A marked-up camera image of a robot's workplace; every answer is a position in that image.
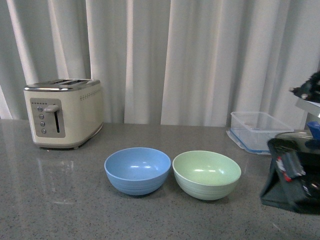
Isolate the clear plastic food container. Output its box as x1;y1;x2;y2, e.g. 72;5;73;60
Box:
226;111;294;155

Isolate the white curtain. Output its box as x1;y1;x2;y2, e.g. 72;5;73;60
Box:
0;0;320;129

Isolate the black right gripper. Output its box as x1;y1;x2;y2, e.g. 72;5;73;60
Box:
260;138;320;215

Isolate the green bowl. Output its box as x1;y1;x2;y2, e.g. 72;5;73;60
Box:
172;150;242;201

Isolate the blue bowl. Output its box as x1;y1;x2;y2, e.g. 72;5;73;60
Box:
104;147;171;196

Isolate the cream four-slot toaster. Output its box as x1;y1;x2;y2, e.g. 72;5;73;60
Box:
23;79;103;149

